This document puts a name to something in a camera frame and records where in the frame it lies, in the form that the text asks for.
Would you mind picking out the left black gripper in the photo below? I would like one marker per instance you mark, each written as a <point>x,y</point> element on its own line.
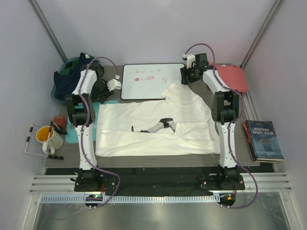
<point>101,97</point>

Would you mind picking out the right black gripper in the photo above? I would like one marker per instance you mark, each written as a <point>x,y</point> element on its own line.
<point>183,72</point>

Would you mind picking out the white printed t-shirt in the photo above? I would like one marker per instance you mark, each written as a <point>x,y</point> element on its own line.
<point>179,124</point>

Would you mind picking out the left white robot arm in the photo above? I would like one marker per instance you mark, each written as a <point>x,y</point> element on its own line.
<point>81,112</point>

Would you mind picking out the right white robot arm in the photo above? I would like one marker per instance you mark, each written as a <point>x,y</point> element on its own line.
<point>225,108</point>

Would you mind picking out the navy blue t-shirt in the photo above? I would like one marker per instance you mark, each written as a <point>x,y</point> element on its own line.
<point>67,81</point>

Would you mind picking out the white dry-erase board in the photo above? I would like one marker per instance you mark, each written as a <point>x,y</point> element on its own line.
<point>148,81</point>

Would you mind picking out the folded pink t-shirt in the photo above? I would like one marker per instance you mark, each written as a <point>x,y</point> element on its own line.
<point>231,76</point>

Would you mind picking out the green t-shirt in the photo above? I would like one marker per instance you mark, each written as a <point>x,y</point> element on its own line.
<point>68,67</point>

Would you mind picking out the small brown red object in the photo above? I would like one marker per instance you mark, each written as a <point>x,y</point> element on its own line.
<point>61,122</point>

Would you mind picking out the teal cutting board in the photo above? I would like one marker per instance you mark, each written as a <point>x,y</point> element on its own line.
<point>72,137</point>

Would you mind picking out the teal laundry basket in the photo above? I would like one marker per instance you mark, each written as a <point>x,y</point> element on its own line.
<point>57,93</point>

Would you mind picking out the white mug orange inside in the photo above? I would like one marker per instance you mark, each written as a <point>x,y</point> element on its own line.
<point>50,139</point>

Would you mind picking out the black marker pen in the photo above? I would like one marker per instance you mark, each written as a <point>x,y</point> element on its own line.
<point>55,157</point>

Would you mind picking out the clear acrylic sheet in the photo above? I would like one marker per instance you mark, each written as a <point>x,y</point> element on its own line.
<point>32,145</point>

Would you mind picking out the Nineteen Eighty-Four book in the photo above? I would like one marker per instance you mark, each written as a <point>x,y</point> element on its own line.
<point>262,140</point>

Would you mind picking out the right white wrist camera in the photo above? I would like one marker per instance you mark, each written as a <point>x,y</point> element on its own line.
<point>190,59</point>

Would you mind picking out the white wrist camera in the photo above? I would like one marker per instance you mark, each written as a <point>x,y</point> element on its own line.
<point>114,84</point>
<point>190,59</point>

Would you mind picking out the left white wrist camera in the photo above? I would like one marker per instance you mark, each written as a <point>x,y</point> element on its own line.
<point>114,84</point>

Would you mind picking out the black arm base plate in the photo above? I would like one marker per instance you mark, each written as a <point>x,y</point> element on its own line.
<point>120,172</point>

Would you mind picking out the white slotted cable duct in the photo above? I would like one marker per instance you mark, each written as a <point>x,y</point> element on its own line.
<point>97,199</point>

